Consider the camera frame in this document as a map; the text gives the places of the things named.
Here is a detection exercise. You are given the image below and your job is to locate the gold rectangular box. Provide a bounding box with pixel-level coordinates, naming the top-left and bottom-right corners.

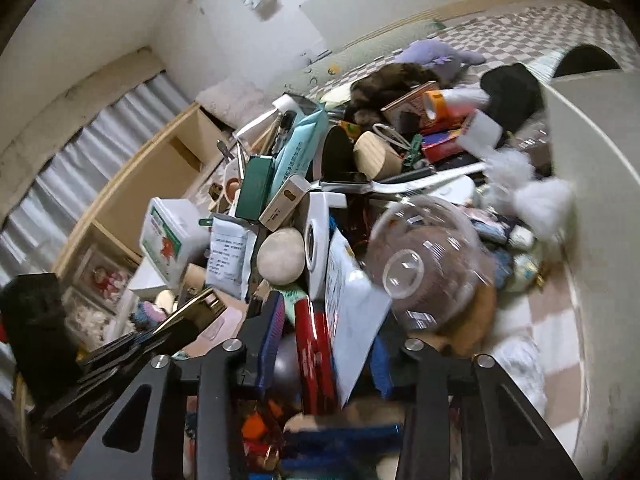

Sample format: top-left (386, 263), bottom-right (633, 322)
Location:
top-left (152, 287), bottom-right (227, 335)

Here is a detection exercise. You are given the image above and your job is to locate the white paper packet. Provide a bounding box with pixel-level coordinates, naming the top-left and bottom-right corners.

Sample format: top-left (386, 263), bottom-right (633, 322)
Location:
top-left (324, 230), bottom-right (392, 408)

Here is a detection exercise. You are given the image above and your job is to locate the wooden shelf unit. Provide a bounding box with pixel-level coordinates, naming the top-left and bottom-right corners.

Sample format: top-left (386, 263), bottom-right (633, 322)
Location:
top-left (49, 103), bottom-right (237, 286)

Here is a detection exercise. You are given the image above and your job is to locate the checkered floor mat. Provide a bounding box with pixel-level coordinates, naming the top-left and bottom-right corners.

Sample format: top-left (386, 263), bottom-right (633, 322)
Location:
top-left (310, 2), bottom-right (639, 452)

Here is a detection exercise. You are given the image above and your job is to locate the beige round stone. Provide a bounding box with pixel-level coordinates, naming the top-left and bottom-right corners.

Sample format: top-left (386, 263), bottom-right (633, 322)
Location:
top-left (256, 228), bottom-right (306, 286)

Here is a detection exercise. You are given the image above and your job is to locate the grey curtain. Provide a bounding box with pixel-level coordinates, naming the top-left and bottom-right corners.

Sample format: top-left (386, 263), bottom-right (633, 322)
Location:
top-left (1, 72), bottom-right (190, 284)

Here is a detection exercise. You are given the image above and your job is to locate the white green wipes pack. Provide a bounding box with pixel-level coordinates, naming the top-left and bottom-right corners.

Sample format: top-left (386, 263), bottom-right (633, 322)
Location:
top-left (139, 197), bottom-right (209, 288)

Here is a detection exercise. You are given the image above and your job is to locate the clear plastic bowl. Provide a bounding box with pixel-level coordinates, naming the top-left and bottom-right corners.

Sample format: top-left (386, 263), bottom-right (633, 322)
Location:
top-left (364, 196), bottom-right (496, 332)

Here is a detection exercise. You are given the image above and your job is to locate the dark green box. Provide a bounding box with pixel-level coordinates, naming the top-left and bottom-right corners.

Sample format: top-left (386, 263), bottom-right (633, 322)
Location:
top-left (235, 155), bottom-right (273, 221)

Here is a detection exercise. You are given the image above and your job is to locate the white fluffy duster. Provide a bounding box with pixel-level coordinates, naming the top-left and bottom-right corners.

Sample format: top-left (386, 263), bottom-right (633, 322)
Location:
top-left (485, 150), bottom-right (574, 242)

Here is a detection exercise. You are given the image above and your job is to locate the teal box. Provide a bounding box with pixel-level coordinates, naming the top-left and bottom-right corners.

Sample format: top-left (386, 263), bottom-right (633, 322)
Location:
top-left (267, 105), bottom-right (329, 200)

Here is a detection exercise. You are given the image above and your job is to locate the white fluffy cushion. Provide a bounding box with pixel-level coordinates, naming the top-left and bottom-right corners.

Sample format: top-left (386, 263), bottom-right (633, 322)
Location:
top-left (195, 77), bottom-right (272, 129)

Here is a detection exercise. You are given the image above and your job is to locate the round wooden box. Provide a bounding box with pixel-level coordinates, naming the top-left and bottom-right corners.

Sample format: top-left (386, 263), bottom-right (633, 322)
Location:
top-left (354, 131), bottom-right (402, 181)

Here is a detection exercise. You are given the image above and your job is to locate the green long bolster pillow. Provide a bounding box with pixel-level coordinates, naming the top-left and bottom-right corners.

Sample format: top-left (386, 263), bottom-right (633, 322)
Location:
top-left (268, 18), bottom-right (446, 94)

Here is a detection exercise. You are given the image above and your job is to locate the brown furry toy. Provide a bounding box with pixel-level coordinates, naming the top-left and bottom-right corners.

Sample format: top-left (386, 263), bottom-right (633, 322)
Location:
top-left (343, 63), bottom-right (440, 129)

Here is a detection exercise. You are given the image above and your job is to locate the white storage box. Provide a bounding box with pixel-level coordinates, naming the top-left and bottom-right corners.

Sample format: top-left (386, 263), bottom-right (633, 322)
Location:
top-left (544, 70), bottom-right (639, 479)

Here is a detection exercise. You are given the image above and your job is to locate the orange white tube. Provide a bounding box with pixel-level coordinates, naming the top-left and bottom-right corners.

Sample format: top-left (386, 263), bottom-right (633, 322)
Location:
top-left (423, 88), bottom-right (490, 122)

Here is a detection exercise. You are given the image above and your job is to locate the black garment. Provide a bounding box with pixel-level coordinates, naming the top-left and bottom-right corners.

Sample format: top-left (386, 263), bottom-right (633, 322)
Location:
top-left (480, 63), bottom-right (544, 133)

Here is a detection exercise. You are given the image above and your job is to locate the purple plush toy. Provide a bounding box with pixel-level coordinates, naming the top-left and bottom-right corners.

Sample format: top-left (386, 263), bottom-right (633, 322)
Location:
top-left (394, 39), bottom-right (486, 84)

